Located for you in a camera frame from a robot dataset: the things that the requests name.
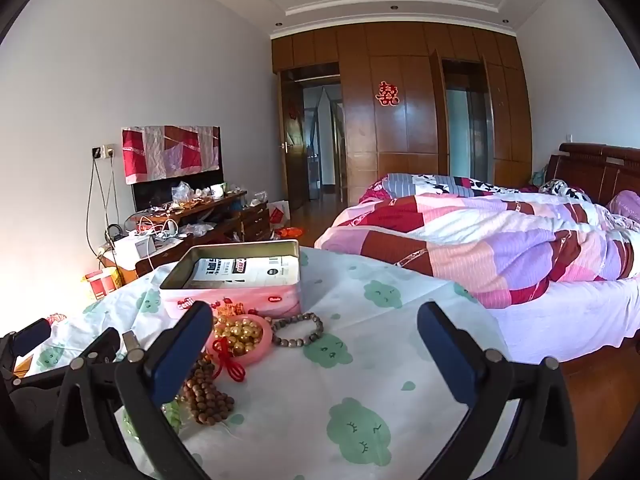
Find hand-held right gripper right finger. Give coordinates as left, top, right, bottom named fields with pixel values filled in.
left=417, top=301, right=593, bottom=480

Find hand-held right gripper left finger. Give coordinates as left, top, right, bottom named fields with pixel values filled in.
left=50, top=301, right=216, bottom=480

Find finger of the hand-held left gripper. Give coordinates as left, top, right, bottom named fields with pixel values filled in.
left=10, top=317, right=54, bottom=359
left=75, top=327, right=122, bottom=368

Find red knot tassel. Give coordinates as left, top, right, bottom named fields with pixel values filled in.
left=212, top=337, right=247, bottom=383

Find brown wooden bead string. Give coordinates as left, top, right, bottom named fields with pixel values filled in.
left=181, top=355, right=236, bottom=426

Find gold bead bracelet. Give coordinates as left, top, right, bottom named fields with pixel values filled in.
left=214, top=316, right=264, bottom=356

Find green jade bracelet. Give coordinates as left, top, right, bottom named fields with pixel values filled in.
left=122, top=397, right=183, bottom=436

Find pink metal tin box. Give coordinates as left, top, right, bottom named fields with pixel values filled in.
left=160, top=240, right=302, bottom=318

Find pink heart-shaped dish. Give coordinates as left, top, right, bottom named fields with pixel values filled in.
left=212, top=310, right=273, bottom=366

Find dark grey bead bracelet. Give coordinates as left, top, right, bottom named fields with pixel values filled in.
left=271, top=312, right=325, bottom=347

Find red yellow paper bag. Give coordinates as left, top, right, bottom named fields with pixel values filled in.
left=84, top=267, right=123, bottom=302

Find cloud print tablecloth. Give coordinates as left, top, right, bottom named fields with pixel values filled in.
left=15, top=247, right=526, bottom=480

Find white cardboard box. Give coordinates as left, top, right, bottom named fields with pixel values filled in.
left=114, top=234, right=156, bottom=263

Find printed paper leaflet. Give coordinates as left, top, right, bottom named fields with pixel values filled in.
left=182, top=256, right=300, bottom=289

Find pink patchwork quilt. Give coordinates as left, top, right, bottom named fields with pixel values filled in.
left=315, top=192, right=640, bottom=306

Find wooden bed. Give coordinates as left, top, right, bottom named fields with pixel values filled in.
left=315, top=142, right=640, bottom=366

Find wooden television cabinet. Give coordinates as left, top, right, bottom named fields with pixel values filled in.
left=100, top=190, right=273, bottom=286

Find black television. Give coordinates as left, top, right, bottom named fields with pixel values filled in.
left=131, top=125, right=224, bottom=211

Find white shopping bag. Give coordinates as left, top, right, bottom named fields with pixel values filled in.
left=267, top=200, right=291, bottom=228

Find red patchwork television cover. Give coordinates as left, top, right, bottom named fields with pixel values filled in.
left=121, top=125, right=221, bottom=185

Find wooden door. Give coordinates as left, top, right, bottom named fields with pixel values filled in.
left=280, top=67, right=306, bottom=211

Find purple pillow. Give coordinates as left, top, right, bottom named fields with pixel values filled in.
left=607, top=190, right=640, bottom=231

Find hanging grey cables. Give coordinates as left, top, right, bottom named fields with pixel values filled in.
left=86, top=157, right=121, bottom=256

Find wooden wardrobe wall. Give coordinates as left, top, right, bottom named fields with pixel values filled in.
left=271, top=22, right=533, bottom=206

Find red paper-cut wall decoration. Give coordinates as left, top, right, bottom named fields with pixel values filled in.
left=376, top=80, right=401, bottom=107

